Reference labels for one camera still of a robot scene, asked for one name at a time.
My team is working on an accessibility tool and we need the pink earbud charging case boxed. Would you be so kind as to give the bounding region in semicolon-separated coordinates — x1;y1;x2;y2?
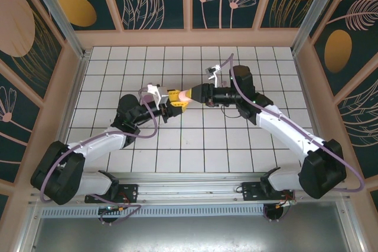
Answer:
177;89;193;103

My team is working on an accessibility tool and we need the grey metal base panel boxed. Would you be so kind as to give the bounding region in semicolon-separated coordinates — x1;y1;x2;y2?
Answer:
29;201;358;252

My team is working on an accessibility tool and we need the aluminium side rail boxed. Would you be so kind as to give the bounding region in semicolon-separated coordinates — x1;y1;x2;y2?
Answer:
52;53;91;146
292;53;325;146

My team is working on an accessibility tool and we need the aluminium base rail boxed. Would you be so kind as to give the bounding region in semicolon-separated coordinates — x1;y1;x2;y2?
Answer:
29;171;351;205

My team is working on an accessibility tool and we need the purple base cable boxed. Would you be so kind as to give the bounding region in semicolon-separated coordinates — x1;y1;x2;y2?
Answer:
99;204;144;227

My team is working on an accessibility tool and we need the aluminium frame post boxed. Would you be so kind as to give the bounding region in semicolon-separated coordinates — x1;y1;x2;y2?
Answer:
24;0;89;60
291;0;348;55

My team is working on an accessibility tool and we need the slotted grey cable duct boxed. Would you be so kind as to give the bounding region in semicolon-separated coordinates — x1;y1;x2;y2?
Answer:
41;203;266;220

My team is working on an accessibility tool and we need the base wire bundle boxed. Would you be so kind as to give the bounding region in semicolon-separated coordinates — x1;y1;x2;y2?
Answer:
263;197;296;223

